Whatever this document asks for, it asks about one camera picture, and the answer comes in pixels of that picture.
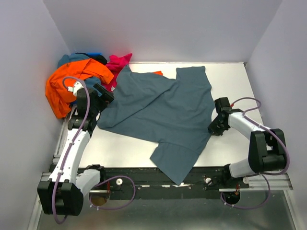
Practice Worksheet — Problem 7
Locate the grey-blue t-shirt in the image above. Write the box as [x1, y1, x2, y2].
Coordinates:
[97, 66, 214, 184]

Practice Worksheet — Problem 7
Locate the orange t-shirt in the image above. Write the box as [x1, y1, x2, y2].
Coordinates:
[45, 58, 114, 119]
[153, 71, 163, 76]

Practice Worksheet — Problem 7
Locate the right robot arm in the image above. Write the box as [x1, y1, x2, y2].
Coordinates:
[208, 97, 289, 179]

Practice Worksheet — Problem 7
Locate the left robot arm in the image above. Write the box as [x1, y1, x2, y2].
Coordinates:
[37, 83, 114, 216]

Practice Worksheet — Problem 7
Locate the teal blue t-shirt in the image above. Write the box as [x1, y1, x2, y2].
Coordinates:
[57, 53, 102, 95]

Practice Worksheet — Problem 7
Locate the magenta t-shirt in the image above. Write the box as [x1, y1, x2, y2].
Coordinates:
[105, 53, 132, 92]

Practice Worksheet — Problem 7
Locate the crumpled orange t-shirt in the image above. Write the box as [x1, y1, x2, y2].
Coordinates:
[45, 58, 114, 119]

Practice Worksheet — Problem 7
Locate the black garment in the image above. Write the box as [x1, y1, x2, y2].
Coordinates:
[93, 55, 107, 65]

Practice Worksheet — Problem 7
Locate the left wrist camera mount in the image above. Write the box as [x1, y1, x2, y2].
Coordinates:
[68, 81, 84, 97]

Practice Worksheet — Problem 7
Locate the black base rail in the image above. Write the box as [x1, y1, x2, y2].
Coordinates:
[90, 166, 249, 200]

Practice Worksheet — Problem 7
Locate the aluminium extrusion frame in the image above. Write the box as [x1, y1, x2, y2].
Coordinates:
[34, 107, 293, 222]

